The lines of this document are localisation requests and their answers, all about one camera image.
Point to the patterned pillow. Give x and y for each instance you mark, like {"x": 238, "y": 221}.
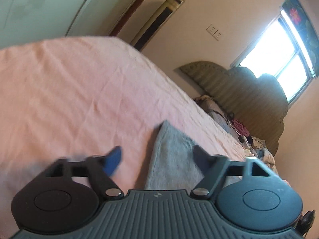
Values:
{"x": 211, "y": 105}

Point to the floral curtain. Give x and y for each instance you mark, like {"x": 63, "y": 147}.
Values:
{"x": 301, "y": 22}

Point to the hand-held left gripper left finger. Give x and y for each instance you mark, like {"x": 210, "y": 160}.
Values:
{"x": 112, "y": 160}

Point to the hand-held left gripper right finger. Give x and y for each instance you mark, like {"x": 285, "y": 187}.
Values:
{"x": 203, "y": 160}

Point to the grey sweater with navy sleeves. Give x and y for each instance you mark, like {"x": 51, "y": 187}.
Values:
{"x": 172, "y": 159}

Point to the bright window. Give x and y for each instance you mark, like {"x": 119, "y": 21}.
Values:
{"x": 274, "y": 54}

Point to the pink crumpled cloth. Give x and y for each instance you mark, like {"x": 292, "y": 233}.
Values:
{"x": 240, "y": 128}

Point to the brown wooden door frame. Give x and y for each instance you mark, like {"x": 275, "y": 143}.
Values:
{"x": 134, "y": 7}

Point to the white wall socket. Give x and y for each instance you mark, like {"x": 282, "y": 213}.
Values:
{"x": 214, "y": 31}

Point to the gold tower fan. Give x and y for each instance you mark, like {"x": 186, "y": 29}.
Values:
{"x": 159, "y": 22}

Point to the olive striped headboard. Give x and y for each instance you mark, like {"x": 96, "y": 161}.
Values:
{"x": 249, "y": 92}

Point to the pink bed sheet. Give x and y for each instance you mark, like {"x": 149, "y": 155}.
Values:
{"x": 74, "y": 92}

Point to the white door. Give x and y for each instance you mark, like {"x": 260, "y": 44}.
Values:
{"x": 44, "y": 5}

